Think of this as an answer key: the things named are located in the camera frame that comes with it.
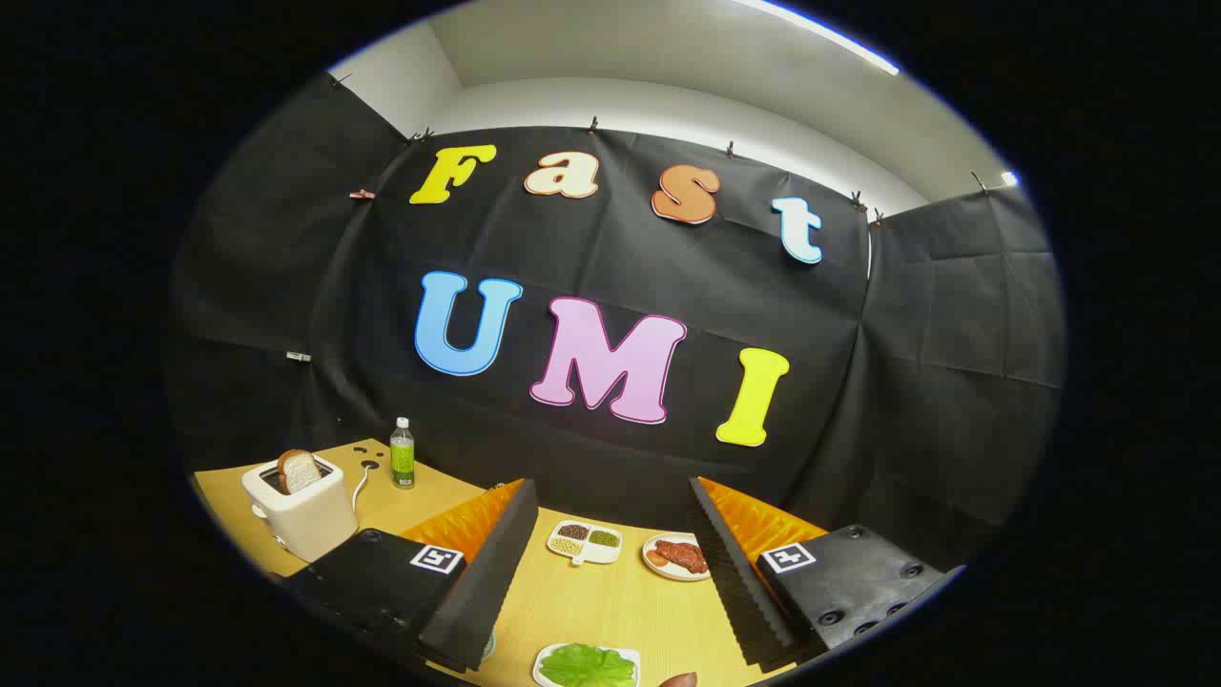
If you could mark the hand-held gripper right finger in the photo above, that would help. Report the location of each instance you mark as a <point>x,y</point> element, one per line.
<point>739,582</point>

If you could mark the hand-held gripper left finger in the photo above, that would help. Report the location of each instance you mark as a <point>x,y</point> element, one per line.
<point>482,582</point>

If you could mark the green lettuce leaf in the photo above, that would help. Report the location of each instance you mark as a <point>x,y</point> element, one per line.
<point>587,666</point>

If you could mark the white bread slice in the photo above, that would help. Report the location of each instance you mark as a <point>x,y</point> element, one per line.
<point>300,472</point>

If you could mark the red meat slice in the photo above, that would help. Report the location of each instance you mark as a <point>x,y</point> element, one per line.
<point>682,555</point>

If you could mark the white round plate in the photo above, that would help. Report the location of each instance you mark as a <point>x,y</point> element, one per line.
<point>658,568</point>

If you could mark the white divided dish with beans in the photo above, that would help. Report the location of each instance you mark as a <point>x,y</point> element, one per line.
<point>582,555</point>

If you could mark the white square plate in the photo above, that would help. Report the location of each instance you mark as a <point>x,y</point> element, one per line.
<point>538,670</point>

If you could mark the green label drink bottle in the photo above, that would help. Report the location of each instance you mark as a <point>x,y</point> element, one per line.
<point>403,463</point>

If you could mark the white toaster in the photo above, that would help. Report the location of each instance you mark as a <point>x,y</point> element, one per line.
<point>305,525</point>

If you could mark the black backdrop cloth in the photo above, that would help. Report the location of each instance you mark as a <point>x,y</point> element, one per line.
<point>668,267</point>

